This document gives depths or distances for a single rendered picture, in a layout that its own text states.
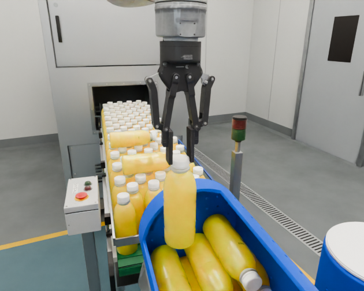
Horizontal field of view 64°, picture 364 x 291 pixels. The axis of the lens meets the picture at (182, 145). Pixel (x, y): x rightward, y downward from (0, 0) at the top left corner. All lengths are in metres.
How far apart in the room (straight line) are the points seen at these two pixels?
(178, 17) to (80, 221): 0.68
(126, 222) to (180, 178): 0.41
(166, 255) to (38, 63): 4.32
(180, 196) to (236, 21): 5.30
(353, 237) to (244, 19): 5.18
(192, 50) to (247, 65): 5.46
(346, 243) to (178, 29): 0.73
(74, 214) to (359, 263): 0.79
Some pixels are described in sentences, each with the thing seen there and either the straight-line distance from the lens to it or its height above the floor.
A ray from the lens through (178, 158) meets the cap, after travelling 0.60.
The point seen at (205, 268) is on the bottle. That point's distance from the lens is 0.71.
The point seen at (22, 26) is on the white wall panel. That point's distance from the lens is 4.85.
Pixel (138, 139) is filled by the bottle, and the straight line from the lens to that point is 1.32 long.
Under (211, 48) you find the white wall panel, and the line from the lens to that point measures 5.53.
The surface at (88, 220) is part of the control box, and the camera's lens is 0.98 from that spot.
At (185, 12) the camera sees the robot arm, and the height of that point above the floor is 1.61.
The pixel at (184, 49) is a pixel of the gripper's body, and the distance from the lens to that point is 0.53.
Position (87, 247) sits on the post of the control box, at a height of 0.88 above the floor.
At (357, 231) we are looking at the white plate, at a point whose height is 1.04.
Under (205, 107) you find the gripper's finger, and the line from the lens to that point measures 0.58.
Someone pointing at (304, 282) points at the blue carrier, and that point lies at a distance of 0.55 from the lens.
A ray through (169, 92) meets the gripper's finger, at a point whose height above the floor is 1.48.
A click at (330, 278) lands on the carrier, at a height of 0.97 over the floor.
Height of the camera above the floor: 1.57
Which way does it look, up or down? 20 degrees down
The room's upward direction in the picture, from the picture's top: straight up
